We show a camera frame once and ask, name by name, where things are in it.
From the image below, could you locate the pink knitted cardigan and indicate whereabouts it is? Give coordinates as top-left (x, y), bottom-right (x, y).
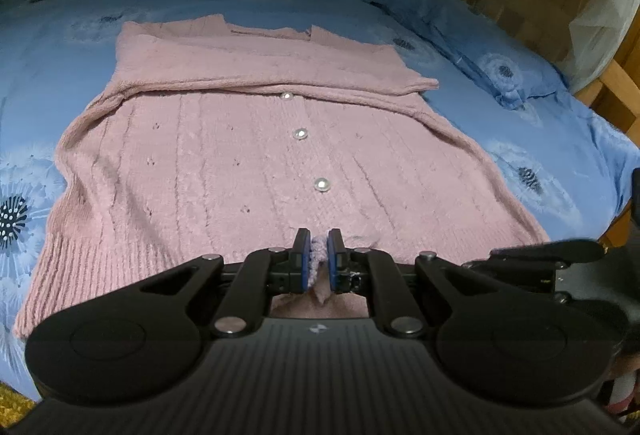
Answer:
top-left (14, 15), bottom-right (547, 337)

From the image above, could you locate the blue dandelion bed sheet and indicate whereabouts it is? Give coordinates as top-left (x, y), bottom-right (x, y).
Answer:
top-left (1, 0), bottom-right (639, 399)

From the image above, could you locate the blue dandelion pillow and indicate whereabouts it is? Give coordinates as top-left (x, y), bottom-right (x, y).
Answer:
top-left (361, 0), bottom-right (568, 110)

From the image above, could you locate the white mosquito net curtain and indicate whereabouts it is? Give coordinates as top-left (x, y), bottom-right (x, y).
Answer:
top-left (564, 0), bottom-right (639, 93)

